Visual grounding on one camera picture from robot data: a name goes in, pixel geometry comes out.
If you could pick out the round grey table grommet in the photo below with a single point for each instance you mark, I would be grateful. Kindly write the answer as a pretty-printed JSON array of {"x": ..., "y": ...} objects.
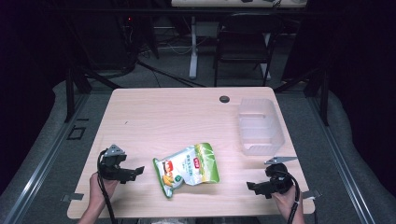
[{"x": 224, "y": 99}]

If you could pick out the clear plastic container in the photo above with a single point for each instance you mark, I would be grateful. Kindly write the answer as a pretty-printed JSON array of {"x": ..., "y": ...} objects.
[{"x": 261, "y": 130}]

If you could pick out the green and white snack bag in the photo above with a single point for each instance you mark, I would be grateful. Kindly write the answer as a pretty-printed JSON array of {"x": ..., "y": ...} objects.
[{"x": 186, "y": 169}]

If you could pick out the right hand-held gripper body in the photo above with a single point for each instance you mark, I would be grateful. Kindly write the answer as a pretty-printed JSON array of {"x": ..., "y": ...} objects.
[{"x": 278, "y": 177}]

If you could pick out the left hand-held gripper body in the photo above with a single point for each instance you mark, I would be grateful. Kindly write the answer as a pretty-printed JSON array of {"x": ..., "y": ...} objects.
[{"x": 110, "y": 165}]

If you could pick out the white desk leg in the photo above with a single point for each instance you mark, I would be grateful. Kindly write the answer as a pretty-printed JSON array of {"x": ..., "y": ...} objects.
[{"x": 194, "y": 53}]

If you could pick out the person's left hand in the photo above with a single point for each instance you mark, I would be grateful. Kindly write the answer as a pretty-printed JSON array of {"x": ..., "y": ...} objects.
[{"x": 99, "y": 189}]

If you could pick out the black metal stand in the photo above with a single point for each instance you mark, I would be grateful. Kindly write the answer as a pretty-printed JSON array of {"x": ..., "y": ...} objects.
[
  {"x": 323, "y": 96},
  {"x": 71, "y": 93}
]

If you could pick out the aluminium floor rail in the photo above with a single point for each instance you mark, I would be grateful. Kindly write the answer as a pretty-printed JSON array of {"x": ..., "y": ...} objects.
[
  {"x": 342, "y": 168},
  {"x": 40, "y": 169}
]

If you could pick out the black chair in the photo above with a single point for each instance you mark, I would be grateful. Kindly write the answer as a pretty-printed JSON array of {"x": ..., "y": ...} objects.
[{"x": 243, "y": 40}]

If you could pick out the grey tape tab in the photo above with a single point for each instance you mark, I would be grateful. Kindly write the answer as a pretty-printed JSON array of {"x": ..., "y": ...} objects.
[
  {"x": 73, "y": 197},
  {"x": 312, "y": 193}
]

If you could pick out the person's right hand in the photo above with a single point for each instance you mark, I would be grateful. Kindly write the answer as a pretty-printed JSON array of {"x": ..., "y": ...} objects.
[{"x": 285, "y": 200}]

